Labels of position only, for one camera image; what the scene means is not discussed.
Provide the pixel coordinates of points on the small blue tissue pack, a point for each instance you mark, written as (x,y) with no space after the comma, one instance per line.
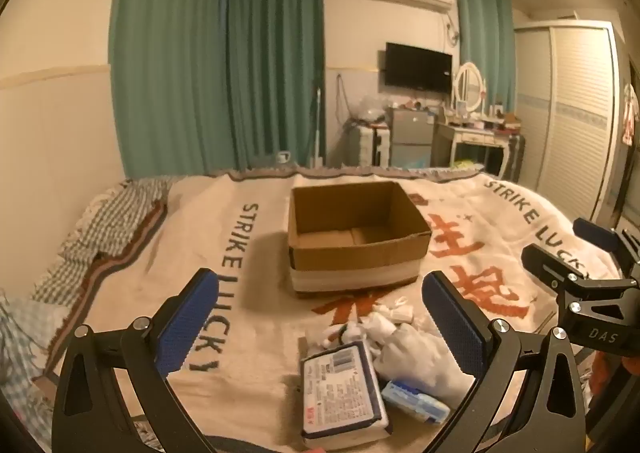
(415,400)

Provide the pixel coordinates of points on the narrow green curtain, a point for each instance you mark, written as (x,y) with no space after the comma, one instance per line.
(275,58)

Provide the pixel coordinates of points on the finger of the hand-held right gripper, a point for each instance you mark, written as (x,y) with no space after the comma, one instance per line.
(547,265)
(595,234)

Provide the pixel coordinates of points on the white louvred wardrobe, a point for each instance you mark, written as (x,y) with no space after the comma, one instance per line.
(575,118)

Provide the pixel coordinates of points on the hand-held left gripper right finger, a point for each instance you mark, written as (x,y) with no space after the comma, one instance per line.
(456,325)

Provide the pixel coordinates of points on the large wet wipes pack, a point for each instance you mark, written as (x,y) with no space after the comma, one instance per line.
(340,390)

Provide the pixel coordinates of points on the oval white vanity mirror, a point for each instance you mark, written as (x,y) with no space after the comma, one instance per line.
(469,85)

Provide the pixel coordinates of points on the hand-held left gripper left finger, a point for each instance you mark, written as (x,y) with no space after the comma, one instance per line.
(187,320)

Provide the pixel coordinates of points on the white mug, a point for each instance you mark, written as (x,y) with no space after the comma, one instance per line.
(283,157)

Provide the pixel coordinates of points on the black wall television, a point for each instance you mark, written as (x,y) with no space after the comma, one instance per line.
(417,68)

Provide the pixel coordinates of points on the green checkered quilt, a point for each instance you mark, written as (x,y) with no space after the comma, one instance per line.
(110,218)

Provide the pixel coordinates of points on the white dressing table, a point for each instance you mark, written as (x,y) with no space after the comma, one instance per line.
(472,135)

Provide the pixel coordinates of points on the grey ribbed suitcase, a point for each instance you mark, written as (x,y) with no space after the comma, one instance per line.
(369,145)

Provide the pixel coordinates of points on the grey mini fridge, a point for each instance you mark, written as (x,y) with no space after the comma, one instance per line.
(410,138)

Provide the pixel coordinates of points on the printed cream blanket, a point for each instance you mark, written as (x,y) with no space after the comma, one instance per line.
(250,253)

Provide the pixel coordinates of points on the short green curtain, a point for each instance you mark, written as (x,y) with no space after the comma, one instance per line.
(485,43)

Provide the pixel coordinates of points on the light blue checkered cloth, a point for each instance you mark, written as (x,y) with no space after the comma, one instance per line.
(25,348)

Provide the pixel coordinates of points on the wide green curtain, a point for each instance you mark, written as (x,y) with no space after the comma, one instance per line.
(165,58)

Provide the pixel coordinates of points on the clear plastic bag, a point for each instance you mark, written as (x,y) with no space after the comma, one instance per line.
(371,108)

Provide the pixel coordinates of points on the white socks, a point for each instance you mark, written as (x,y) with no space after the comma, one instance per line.
(350,333)

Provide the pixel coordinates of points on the white cloth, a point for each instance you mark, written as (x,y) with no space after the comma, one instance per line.
(422,358)

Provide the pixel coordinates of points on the cardboard box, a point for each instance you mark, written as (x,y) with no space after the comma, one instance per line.
(350,258)

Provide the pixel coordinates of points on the hanging red white garment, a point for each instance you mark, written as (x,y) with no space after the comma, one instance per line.
(630,113)

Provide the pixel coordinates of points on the white mop pole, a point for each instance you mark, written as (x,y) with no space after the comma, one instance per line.
(317,133)

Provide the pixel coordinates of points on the small white tissue packet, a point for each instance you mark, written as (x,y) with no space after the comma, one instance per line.
(400,312)

